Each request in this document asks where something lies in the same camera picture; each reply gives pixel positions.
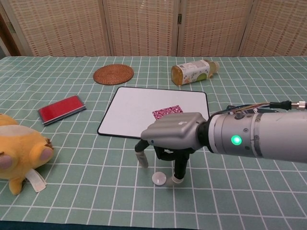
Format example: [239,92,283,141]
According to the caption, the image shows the green grid tablecloth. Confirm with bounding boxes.
[0,55,307,222]

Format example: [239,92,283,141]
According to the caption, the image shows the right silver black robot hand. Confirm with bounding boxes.
[135,112,209,187]

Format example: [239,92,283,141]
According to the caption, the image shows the green tea plastic bottle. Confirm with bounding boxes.
[171,59,220,86]

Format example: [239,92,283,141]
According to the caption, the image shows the coloured wire bundle with connector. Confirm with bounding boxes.
[211,100,307,118]

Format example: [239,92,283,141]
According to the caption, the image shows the red patterned cloth square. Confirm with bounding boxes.
[152,104,184,120]

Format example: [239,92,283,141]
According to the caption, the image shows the red flat stamp pad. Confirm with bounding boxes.
[38,95,86,127]

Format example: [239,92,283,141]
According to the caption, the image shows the round woven rattan coaster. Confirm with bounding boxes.
[93,64,134,85]

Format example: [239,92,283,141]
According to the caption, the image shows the yellow duck plush toy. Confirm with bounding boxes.
[0,113,55,196]

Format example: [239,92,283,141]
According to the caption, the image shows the bamboo folding screen panel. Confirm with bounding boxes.
[238,0,307,58]
[102,0,181,58]
[0,0,113,58]
[176,0,255,58]

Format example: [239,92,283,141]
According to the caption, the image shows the dark patterned flat box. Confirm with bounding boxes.
[226,104,286,115]

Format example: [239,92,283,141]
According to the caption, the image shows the small white round disc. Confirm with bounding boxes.
[152,172,167,186]

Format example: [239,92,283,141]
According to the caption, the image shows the white board with black rim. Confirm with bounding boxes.
[96,86,211,140]

